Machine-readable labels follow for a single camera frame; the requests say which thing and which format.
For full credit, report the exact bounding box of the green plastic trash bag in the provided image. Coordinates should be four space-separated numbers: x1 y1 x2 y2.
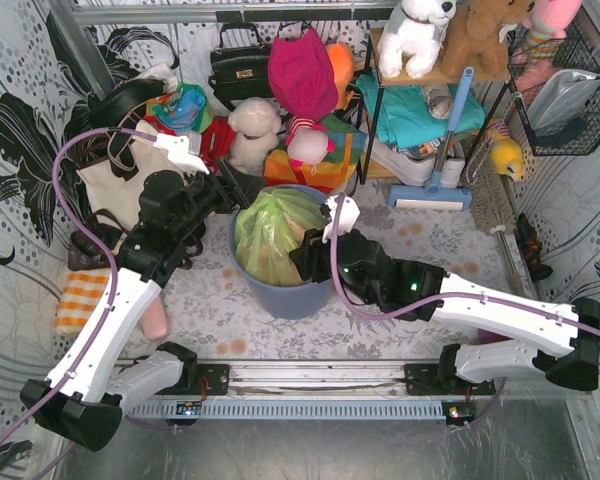
234 186 326 287

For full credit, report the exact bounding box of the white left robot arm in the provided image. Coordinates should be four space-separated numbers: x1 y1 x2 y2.
20 160 266 451

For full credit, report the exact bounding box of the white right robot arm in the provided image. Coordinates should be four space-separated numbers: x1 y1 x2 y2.
289 230 600 393

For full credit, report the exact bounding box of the blue plastic trash bin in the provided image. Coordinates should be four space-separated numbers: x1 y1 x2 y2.
228 185 333 320

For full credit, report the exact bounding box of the cream canvas tote bag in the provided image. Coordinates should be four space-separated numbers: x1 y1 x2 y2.
75 119 192 232

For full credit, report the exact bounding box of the magenta cloth bag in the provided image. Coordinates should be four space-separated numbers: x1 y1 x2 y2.
268 27 338 121

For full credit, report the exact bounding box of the brown patterned leather bag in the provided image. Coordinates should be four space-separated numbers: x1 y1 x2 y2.
67 209 129 272

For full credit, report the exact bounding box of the red folded cloth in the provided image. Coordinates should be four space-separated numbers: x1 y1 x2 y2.
177 117 236 173

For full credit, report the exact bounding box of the white fluffy plush dog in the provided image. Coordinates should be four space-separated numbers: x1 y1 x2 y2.
228 97 282 169

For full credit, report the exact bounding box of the white pink plush doll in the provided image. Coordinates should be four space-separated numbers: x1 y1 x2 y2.
286 116 336 169

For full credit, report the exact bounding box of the black leather handbag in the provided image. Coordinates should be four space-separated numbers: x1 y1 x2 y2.
208 22 274 111

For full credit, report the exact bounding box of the white shoe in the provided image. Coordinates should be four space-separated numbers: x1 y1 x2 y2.
371 143 465 188

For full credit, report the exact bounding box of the pink cylindrical pillow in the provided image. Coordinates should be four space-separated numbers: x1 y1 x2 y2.
140 296 170 341

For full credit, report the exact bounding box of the orange plush toy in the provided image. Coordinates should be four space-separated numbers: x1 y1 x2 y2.
326 42 355 110

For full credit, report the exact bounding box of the orange white checkered cloth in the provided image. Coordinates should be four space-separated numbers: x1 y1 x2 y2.
54 268 111 335

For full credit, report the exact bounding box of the teal folded cloth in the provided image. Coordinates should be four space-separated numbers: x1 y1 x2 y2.
356 74 486 149

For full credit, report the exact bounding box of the purple red plush toy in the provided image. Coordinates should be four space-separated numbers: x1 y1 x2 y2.
477 329 509 345

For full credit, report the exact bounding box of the grey checked plush ball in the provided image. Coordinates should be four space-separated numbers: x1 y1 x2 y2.
421 84 453 120

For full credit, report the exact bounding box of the black orange butterfly toy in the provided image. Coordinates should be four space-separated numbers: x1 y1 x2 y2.
514 213 553 282

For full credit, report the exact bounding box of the yellow plush duck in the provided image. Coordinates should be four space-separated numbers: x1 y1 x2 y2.
486 122 523 181

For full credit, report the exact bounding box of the white grey plush dog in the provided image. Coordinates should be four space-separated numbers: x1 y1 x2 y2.
378 0 457 79

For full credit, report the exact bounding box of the wooden metal shelf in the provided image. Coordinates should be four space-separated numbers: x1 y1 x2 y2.
355 27 519 185

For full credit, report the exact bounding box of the brown teddy bear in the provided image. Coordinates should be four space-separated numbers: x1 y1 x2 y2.
440 0 535 79

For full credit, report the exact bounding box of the silver foil pouch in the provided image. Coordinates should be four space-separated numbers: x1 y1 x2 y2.
527 69 600 130

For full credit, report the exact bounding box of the pink plush toy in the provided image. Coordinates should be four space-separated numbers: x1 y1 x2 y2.
521 0 582 58

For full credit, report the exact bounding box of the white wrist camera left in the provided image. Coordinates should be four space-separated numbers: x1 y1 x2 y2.
148 133 211 176

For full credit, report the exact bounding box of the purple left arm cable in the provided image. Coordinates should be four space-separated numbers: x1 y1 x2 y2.
0 127 159 480

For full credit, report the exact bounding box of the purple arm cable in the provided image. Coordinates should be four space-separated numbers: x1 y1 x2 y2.
329 194 600 379
0 127 159 480

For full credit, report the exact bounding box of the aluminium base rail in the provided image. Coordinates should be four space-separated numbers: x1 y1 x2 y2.
107 358 496 425

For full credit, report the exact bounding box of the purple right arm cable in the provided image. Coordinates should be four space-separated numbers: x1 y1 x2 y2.
329 194 600 379

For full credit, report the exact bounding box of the black wire basket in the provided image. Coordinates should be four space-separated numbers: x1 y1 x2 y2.
508 24 600 157

